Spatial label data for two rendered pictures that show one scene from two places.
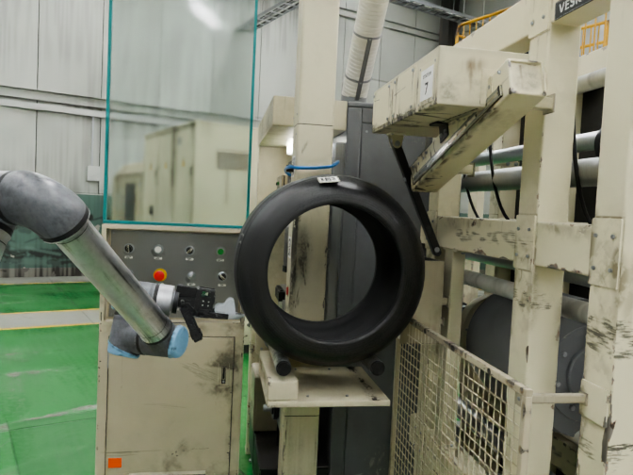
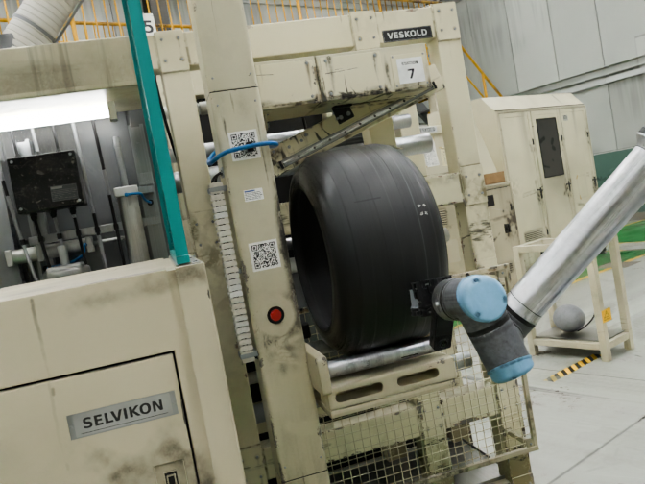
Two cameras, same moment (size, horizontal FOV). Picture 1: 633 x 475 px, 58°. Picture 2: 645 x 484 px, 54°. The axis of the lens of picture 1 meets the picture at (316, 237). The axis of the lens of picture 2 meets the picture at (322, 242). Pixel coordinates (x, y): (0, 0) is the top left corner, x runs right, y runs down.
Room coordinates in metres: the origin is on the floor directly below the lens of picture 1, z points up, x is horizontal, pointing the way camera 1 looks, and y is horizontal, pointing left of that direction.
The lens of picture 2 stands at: (2.03, 1.75, 1.31)
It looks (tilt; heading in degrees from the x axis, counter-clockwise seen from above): 3 degrees down; 265
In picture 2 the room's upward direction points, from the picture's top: 10 degrees counter-clockwise
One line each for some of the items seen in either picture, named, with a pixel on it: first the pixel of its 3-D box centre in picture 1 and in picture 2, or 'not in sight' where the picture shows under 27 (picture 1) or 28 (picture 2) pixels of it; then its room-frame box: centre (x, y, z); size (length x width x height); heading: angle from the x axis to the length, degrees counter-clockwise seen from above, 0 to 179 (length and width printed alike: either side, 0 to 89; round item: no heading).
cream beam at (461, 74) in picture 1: (437, 100); (331, 84); (1.74, -0.35, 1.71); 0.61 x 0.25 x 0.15; 10
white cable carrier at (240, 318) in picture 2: not in sight; (232, 272); (2.14, 0.08, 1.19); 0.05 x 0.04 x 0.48; 100
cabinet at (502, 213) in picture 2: not in sight; (473, 247); (-0.05, -4.74, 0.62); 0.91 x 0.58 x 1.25; 32
